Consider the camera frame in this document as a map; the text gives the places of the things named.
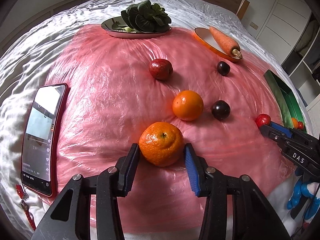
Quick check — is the pink plastic sheet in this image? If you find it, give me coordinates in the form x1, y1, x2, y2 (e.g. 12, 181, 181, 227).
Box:
45, 22, 298, 230

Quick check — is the red phone charm strap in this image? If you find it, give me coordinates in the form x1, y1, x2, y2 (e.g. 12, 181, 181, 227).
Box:
15, 184, 37, 232

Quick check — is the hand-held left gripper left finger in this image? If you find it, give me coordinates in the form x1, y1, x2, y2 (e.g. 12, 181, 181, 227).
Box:
31, 143, 140, 240

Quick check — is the white wardrobe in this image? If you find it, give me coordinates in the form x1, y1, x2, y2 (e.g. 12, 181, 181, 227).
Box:
255, 0, 320, 120

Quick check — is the green tray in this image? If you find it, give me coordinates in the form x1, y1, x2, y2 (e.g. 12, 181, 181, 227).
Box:
264, 69, 307, 133

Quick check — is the carrot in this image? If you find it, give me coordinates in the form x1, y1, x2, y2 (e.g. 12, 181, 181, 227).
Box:
209, 26, 243, 59

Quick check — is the silver rimmed plate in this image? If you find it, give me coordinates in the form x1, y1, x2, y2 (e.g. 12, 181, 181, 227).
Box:
101, 16, 172, 39

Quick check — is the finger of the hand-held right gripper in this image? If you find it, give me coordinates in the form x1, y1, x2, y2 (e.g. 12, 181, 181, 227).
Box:
259, 125, 314, 169
269, 121, 307, 143

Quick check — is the dark purple plum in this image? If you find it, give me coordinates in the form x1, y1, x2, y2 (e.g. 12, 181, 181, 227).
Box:
211, 100, 231, 120
217, 61, 230, 76

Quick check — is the bumpy mandarin orange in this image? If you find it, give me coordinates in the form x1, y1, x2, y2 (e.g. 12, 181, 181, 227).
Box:
139, 121, 184, 167

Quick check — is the dark green bok choy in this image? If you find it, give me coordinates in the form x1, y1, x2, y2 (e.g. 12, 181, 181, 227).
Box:
121, 1, 172, 34

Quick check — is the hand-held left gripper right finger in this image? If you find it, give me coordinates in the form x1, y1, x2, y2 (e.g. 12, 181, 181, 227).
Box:
184, 143, 290, 240

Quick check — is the white plate with orange rim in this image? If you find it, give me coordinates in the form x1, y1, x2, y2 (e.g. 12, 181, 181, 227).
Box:
194, 27, 242, 63

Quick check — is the smartphone in red case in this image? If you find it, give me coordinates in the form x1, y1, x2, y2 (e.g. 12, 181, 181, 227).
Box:
21, 83, 69, 197

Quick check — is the person's right hand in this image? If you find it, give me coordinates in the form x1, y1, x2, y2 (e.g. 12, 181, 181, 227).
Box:
287, 169, 320, 228

